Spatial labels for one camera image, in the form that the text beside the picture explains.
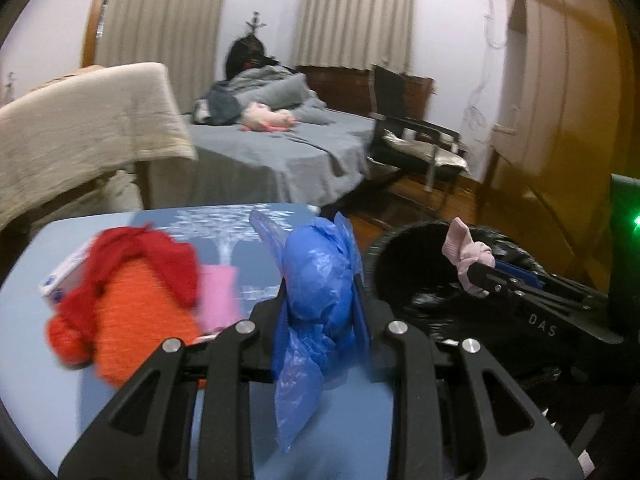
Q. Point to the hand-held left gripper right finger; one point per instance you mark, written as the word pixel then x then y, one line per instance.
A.
pixel 361 325

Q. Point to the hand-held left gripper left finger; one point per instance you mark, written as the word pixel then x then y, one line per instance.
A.
pixel 265 330

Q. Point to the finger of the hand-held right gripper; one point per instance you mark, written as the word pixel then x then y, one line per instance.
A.
pixel 522 272
pixel 530 290

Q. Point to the pink sock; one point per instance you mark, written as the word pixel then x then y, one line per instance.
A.
pixel 462 247

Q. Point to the blue plastic bag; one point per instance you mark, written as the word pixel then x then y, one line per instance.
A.
pixel 312 280

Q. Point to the bin with black bag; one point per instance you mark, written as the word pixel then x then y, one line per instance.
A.
pixel 415 270

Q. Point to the orange knit cloth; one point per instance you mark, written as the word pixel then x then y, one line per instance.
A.
pixel 135 325

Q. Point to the red knit cloth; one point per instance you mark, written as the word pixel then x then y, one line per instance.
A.
pixel 145 255

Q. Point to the pink flat packet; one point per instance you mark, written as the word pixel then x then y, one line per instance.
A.
pixel 217 295

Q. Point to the shiny chair cushion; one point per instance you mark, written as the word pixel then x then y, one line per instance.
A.
pixel 425 150

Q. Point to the wooden wardrobe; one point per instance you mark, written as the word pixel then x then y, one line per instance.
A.
pixel 560 110

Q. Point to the bed with grey sheet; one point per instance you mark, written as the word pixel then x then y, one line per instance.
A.
pixel 280 165

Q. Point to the pink plush toy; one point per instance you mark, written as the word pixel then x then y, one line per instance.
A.
pixel 270 117

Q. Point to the white and blue box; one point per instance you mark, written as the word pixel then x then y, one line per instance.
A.
pixel 57 280

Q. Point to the black metal chair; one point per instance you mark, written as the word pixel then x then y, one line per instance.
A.
pixel 392 95

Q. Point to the blue printed tablecloth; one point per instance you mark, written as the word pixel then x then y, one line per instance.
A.
pixel 50 410

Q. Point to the wooden headboard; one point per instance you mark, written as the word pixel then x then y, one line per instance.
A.
pixel 345 85

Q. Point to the beige towel cover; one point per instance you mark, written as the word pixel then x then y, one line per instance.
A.
pixel 85 125

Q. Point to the black clothing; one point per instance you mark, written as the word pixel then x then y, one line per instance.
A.
pixel 242 57

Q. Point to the beige curtain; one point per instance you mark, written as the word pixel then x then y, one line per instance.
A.
pixel 160 10
pixel 355 20

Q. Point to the black coat stand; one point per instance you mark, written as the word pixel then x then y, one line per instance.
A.
pixel 256 22

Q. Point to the wooden window frame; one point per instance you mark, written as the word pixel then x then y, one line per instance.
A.
pixel 92 25

